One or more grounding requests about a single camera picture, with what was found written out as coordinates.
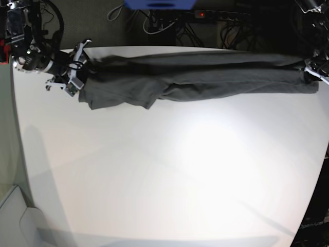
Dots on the blue box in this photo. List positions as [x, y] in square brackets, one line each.
[160, 4]

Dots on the red clamp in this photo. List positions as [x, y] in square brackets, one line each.
[5, 52]

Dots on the grey chair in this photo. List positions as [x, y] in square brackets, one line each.
[22, 225]

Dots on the dark grey t-shirt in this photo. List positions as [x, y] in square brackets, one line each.
[193, 76]

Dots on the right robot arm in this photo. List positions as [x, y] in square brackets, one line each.
[23, 40]

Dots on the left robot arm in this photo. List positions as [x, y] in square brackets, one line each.
[309, 20]

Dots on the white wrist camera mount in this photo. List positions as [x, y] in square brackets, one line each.
[323, 78]
[70, 84]

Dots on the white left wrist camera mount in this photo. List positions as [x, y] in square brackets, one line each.
[323, 78]

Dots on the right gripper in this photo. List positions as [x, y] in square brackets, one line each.
[63, 64]

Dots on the black power strip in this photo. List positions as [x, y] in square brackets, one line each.
[214, 15]

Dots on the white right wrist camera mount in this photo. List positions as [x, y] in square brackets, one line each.
[70, 84]

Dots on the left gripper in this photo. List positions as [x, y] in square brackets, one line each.
[318, 64]

